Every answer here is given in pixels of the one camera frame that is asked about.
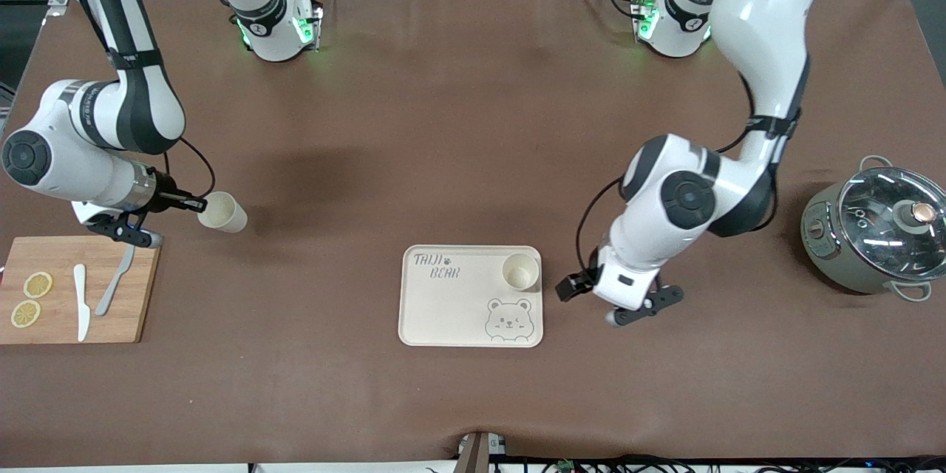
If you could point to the bamboo cutting board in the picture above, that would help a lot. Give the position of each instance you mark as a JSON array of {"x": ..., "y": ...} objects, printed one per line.
[{"x": 52, "y": 259}]

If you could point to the cream bear print tray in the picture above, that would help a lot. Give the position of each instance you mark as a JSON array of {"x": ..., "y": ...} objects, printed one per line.
[{"x": 443, "y": 310}]

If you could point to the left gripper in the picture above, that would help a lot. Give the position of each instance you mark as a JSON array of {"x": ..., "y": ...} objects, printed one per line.
[{"x": 567, "y": 287}]

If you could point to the grey plastic knife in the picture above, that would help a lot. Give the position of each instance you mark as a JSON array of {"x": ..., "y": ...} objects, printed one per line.
[{"x": 111, "y": 292}]

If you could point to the yellow lemon slice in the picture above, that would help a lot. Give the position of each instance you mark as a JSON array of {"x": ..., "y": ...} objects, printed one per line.
[
  {"x": 26, "y": 313},
  {"x": 38, "y": 284}
]

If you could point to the white plastic cup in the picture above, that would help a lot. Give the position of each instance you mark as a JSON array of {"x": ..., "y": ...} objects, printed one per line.
[
  {"x": 519, "y": 273},
  {"x": 225, "y": 214}
]

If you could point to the white plastic knife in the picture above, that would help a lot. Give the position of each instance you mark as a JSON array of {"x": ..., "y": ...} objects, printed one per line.
[{"x": 80, "y": 295}]

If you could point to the grey-green electric pot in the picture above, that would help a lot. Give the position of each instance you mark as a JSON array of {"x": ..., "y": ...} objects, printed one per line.
[{"x": 835, "y": 266}]

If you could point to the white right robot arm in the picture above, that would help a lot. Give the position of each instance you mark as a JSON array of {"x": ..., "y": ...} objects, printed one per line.
[{"x": 66, "y": 162}]

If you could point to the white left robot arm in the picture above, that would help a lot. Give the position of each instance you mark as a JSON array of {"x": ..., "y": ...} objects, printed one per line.
[{"x": 768, "y": 15}]

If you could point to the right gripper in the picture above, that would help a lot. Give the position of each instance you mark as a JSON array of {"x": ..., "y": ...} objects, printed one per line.
[{"x": 164, "y": 192}]

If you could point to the glass pot lid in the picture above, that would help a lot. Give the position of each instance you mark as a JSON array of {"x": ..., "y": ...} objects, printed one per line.
[{"x": 879, "y": 214}]

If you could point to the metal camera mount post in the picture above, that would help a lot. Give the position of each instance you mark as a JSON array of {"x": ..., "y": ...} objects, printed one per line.
[{"x": 477, "y": 454}]

